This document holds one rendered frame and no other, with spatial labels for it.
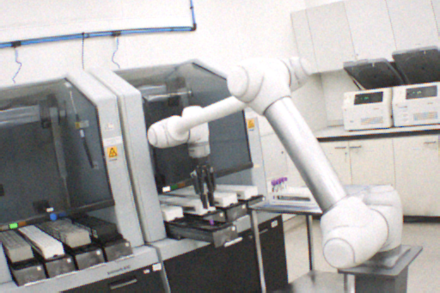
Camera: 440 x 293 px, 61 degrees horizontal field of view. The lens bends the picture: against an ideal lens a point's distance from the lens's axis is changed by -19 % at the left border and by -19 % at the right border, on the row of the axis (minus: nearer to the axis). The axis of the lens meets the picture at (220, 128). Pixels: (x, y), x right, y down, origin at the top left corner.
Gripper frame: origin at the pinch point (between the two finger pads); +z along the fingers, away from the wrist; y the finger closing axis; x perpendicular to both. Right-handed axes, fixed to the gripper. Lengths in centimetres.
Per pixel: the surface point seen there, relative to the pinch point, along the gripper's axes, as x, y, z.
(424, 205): 18, -224, 73
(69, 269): -11, 71, 16
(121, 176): -20.3, 29.9, -16.5
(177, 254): -11.5, 14.4, 24.5
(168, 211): -21.7, 7.4, 5.4
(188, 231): -3.5, 10.9, 12.2
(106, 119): -20, 32, -42
